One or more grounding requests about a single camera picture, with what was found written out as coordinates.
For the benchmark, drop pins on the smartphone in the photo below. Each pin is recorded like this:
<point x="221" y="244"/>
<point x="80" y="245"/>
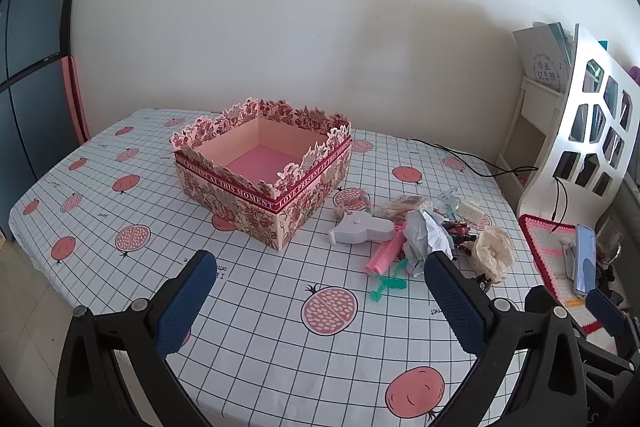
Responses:
<point x="584" y="262"/>

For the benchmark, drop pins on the green plastic toy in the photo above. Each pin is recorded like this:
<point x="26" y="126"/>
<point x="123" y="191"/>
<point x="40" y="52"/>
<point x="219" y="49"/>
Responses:
<point x="387" y="284"/>

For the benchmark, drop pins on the cream lace scrunchie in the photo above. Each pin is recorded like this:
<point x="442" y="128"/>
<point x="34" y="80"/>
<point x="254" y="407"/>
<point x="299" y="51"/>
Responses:
<point x="492" y="252"/>

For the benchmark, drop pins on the grey white booklet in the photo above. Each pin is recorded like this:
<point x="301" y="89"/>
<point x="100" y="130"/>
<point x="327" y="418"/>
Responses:
<point x="542" y="57"/>

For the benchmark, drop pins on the red pink crocheted cushion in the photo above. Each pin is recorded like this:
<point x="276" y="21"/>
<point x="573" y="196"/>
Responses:
<point x="545" y="247"/>

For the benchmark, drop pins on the dark blue refrigerator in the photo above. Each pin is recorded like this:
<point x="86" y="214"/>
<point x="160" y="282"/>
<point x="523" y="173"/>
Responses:
<point x="30" y="107"/>

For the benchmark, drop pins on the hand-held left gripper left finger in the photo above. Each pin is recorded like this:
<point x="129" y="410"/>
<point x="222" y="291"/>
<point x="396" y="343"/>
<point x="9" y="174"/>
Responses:
<point x="185" y="302"/>

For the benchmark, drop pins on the cotton swab packet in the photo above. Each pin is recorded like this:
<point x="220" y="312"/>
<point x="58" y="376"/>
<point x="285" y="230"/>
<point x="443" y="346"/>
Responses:
<point x="400" y="206"/>

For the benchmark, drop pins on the white cutout chair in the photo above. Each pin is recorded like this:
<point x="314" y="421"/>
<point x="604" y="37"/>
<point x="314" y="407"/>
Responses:
<point x="545" y="192"/>

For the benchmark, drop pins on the black leaning board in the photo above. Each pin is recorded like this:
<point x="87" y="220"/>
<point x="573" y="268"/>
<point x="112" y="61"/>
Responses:
<point x="70" y="12"/>

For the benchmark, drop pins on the floral gift box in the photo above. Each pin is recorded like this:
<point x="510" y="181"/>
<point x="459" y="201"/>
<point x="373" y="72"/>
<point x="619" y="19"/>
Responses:
<point x="240" y="202"/>

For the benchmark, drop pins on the pink leaning board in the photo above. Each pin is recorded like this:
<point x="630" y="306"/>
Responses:
<point x="77" y="102"/>

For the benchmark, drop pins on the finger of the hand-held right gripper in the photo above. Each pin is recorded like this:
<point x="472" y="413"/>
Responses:
<point x="540" y="299"/>
<point x="605" y="312"/>

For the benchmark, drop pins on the paper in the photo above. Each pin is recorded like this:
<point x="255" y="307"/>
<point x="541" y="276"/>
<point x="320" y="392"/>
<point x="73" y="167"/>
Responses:
<point x="425" y="237"/>

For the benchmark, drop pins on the teal book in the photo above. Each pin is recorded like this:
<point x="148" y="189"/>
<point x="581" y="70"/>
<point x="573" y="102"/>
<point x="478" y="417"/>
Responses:
<point x="557" y="32"/>

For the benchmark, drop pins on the pink hair roller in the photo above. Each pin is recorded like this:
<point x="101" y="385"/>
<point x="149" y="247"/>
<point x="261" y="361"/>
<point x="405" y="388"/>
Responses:
<point x="385" y="254"/>

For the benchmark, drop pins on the pink action figure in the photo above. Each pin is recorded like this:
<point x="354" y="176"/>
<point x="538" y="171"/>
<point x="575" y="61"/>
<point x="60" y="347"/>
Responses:
<point x="467" y="241"/>

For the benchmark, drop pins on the purple object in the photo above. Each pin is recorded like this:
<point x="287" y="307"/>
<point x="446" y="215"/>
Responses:
<point x="634" y="73"/>

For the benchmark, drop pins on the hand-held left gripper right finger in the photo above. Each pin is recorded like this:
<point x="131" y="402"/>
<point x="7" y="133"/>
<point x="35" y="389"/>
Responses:
<point x="455" y="302"/>

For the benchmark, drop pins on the desktop with checked tablecloth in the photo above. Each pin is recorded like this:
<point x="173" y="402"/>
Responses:
<point x="250" y="287"/>

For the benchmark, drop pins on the white tape measure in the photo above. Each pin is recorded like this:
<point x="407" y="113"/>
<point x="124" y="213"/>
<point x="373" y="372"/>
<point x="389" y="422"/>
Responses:
<point x="360" y="229"/>

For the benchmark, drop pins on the clear plastic toy glasses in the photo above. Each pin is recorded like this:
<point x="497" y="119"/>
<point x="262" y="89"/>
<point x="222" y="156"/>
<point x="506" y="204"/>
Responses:
<point x="447" y="204"/>

